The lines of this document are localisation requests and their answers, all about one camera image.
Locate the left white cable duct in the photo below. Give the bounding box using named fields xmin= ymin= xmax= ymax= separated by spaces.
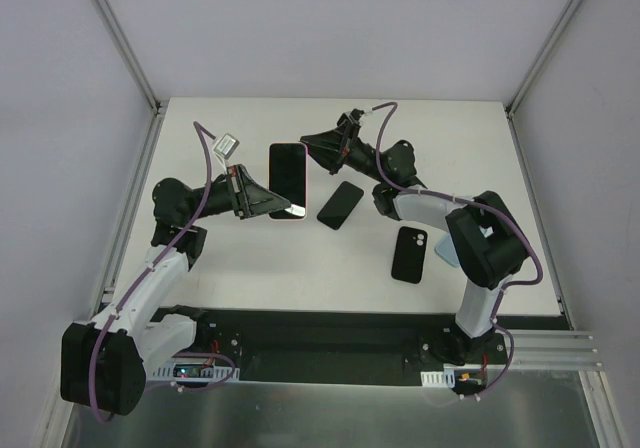
xmin=146 ymin=362 xmax=240 ymax=383

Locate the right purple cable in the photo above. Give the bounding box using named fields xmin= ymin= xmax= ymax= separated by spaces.
xmin=362 ymin=101 xmax=545 ymax=409

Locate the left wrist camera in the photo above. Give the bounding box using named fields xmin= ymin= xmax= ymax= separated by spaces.
xmin=213 ymin=133 xmax=240 ymax=160

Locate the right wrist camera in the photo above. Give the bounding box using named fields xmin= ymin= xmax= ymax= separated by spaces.
xmin=337 ymin=109 xmax=371 ymax=126

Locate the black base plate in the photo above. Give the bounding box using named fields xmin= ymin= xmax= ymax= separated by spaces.
xmin=152 ymin=305 xmax=507 ymax=386

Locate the black phone case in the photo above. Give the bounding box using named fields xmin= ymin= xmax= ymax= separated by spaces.
xmin=391 ymin=226 xmax=428 ymax=284

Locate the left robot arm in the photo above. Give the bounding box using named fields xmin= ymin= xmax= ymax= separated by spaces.
xmin=60 ymin=164 xmax=291 ymax=415

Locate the aluminium frame rail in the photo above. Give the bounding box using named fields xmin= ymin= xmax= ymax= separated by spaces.
xmin=512 ymin=330 xmax=603 ymax=371

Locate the purple cable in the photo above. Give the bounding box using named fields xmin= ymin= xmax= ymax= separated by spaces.
xmin=77 ymin=121 xmax=239 ymax=424
xmin=362 ymin=101 xmax=545 ymax=409

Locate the right white cable duct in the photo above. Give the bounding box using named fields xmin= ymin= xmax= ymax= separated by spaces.
xmin=420 ymin=369 xmax=456 ymax=389

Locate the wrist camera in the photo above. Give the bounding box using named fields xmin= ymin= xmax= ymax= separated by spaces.
xmin=337 ymin=109 xmax=371 ymax=126
xmin=213 ymin=133 xmax=240 ymax=160

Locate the white cable duct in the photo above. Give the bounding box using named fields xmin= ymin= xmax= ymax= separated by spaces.
xmin=146 ymin=362 xmax=240 ymax=383
xmin=420 ymin=369 xmax=456 ymax=389

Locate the pink phone case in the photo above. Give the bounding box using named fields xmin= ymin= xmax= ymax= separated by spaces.
xmin=268 ymin=142 xmax=307 ymax=220

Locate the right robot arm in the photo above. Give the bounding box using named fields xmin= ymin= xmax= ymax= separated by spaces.
xmin=300 ymin=109 xmax=530 ymax=366

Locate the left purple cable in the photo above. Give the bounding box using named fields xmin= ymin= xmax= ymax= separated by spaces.
xmin=77 ymin=121 xmax=239 ymax=424

